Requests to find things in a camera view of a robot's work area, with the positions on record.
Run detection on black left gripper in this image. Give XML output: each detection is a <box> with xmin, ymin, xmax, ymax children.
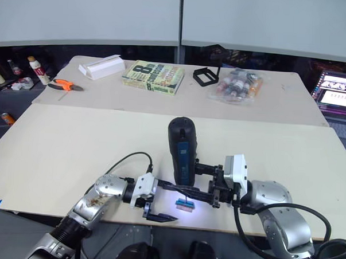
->
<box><xmin>133</xmin><ymin>178</ymin><xmax>181</xmax><ymax>224</ymax></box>

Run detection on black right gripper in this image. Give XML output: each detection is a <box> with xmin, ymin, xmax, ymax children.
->
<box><xmin>169</xmin><ymin>160</ymin><xmax>242</xmax><ymax>210</ymax></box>

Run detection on black electric screwdriver blue label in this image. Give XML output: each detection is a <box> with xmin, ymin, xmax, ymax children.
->
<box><xmin>164</xmin><ymin>116</ymin><xmax>201</xmax><ymax>205</ymax></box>

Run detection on small blue gripper part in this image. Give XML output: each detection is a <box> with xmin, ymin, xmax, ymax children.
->
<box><xmin>174</xmin><ymin>198</ymin><xmax>196</xmax><ymax>213</ymax></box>

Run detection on dark rounded shape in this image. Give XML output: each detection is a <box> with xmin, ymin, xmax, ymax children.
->
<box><xmin>116</xmin><ymin>240</ymin><xmax>162</xmax><ymax>259</ymax></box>
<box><xmin>185</xmin><ymin>240</ymin><xmax>221</xmax><ymax>259</ymax></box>

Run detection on clear bag of small bottles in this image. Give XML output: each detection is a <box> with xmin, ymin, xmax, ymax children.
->
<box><xmin>206</xmin><ymin>66</ymin><xmax>266</xmax><ymax>107</ymax></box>

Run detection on yellow green paperback book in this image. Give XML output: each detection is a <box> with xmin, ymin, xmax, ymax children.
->
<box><xmin>120</xmin><ymin>59</ymin><xmax>186</xmax><ymax>97</ymax></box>

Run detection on white cardboard box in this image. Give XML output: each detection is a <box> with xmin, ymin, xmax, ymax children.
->
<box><xmin>77</xmin><ymin>53</ymin><xmax>127</xmax><ymax>83</ymax></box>

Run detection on black vertical pole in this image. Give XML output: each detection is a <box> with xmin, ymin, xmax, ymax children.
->
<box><xmin>175</xmin><ymin>0</ymin><xmax>185</xmax><ymax>65</ymax></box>

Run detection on open laptop computer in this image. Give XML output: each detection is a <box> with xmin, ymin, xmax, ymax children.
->
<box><xmin>309</xmin><ymin>69</ymin><xmax>346</xmax><ymax>158</ymax></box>

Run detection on orange can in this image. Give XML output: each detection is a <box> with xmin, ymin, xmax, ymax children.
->
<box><xmin>1</xmin><ymin>112</ymin><xmax>17</xmax><ymax>127</ymax></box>

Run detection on white bottle red label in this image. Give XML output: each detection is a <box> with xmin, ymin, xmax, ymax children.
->
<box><xmin>26</xmin><ymin>56</ymin><xmax>55</xmax><ymax>87</ymax></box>

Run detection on small clear bottle red label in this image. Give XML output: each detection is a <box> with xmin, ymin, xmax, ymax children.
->
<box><xmin>6</xmin><ymin>59</ymin><xmax>24</xmax><ymax>77</ymax></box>

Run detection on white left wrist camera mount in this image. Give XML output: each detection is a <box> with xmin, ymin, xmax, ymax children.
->
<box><xmin>128</xmin><ymin>171</ymin><xmax>160</xmax><ymax>211</ymax></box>

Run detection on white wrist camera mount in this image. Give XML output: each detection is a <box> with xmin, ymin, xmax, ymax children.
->
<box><xmin>128</xmin><ymin>171</ymin><xmax>160</xmax><ymax>211</ymax></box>
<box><xmin>222</xmin><ymin>152</ymin><xmax>251</xmax><ymax>197</ymax></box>

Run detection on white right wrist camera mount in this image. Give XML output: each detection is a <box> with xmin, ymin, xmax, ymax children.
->
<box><xmin>222</xmin><ymin>152</ymin><xmax>251</xmax><ymax>197</ymax></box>

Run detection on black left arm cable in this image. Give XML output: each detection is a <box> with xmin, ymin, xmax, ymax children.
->
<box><xmin>83</xmin><ymin>149</ymin><xmax>156</xmax><ymax>199</ymax></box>

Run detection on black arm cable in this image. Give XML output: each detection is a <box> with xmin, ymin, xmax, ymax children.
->
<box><xmin>83</xmin><ymin>149</ymin><xmax>156</xmax><ymax>199</ymax></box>
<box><xmin>231</xmin><ymin>198</ymin><xmax>346</xmax><ymax>259</ymax></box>

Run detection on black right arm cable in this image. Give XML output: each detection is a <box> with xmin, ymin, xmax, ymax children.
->
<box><xmin>231</xmin><ymin>198</ymin><xmax>346</xmax><ymax>259</ymax></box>

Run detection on black square frame stand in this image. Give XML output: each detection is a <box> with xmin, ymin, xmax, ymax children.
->
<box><xmin>192</xmin><ymin>64</ymin><xmax>223</xmax><ymax>89</ymax></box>

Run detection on orange handled pliers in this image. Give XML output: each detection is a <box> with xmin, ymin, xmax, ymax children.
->
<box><xmin>46</xmin><ymin>78</ymin><xmax>85</xmax><ymax>93</ymax></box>

